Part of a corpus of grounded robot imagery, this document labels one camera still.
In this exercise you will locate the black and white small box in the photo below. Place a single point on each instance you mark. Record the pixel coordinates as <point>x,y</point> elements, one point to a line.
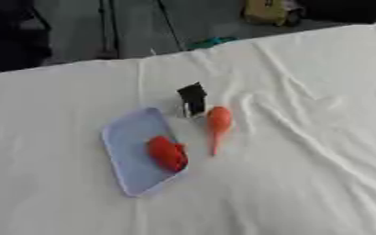
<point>193,98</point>

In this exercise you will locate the red soft toy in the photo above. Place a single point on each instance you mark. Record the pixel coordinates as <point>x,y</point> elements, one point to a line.
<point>166,153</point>

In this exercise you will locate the pale lilac flat tray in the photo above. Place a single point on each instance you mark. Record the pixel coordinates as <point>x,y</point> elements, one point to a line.
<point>128,143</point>

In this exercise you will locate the teal object on floor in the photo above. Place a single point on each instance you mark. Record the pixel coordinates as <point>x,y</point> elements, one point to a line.
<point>211,42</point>

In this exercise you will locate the black tripod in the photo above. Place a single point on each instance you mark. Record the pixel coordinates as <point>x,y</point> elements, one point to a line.
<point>111,27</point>

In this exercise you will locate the yellow bag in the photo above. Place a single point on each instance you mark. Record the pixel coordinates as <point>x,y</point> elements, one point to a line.
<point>266,11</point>

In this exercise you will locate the black chair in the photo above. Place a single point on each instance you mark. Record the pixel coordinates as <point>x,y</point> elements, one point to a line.
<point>12,36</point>

